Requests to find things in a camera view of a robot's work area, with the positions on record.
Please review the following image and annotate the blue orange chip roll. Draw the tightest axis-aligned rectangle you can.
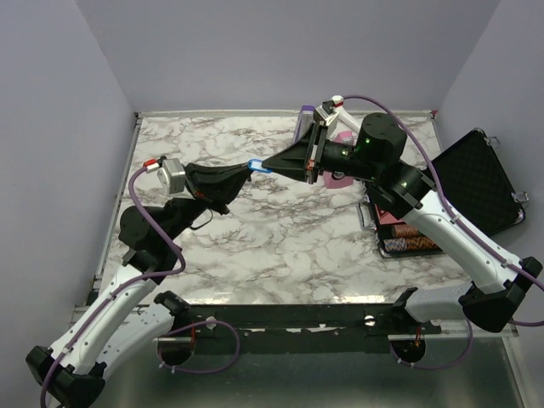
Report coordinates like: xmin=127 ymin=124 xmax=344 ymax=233
xmin=383 ymin=237 xmax=439 ymax=252

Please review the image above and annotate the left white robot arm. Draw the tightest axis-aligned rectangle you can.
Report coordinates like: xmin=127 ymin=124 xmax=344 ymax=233
xmin=25 ymin=157 xmax=253 ymax=407

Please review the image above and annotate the red playing card deck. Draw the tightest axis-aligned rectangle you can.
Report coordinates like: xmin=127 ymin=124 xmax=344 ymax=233
xmin=374 ymin=206 xmax=403 ymax=226

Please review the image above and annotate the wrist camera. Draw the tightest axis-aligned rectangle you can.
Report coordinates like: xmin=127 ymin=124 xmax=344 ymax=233
xmin=157 ymin=158 xmax=186 ymax=197
xmin=313 ymin=100 xmax=339 ymax=127

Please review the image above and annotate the orange poker chip roll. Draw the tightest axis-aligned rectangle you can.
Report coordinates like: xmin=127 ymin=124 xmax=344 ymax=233
xmin=391 ymin=224 xmax=423 ymax=239

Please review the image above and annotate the blue key tag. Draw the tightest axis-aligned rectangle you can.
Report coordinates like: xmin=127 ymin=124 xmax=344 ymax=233
xmin=247 ymin=159 xmax=273 ymax=173

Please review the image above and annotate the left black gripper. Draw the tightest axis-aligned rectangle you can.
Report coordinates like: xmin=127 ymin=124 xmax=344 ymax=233
xmin=164 ymin=161 xmax=256 ymax=242

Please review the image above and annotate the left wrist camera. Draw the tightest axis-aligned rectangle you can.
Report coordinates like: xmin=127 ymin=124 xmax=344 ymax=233
xmin=157 ymin=158 xmax=186 ymax=197

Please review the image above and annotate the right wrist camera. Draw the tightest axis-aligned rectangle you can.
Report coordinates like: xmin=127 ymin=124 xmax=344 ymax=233
xmin=313 ymin=100 xmax=339 ymax=127

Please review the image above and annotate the purple metronome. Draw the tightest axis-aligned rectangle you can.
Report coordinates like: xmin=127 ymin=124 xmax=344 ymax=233
xmin=292 ymin=105 xmax=315 ymax=143

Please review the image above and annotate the black poker chip case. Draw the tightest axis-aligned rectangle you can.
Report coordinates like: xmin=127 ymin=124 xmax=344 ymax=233
xmin=368 ymin=128 xmax=526 ymax=258

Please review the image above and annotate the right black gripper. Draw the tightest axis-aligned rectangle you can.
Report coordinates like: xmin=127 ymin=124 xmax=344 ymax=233
xmin=261 ymin=122 xmax=381 ymax=185

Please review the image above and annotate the pink metronome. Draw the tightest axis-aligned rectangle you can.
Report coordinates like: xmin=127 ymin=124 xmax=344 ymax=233
xmin=322 ymin=131 xmax=356 ymax=189

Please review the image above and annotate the white toy microphone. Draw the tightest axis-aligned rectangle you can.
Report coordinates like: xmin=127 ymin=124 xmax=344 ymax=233
xmin=331 ymin=95 xmax=360 ymax=133

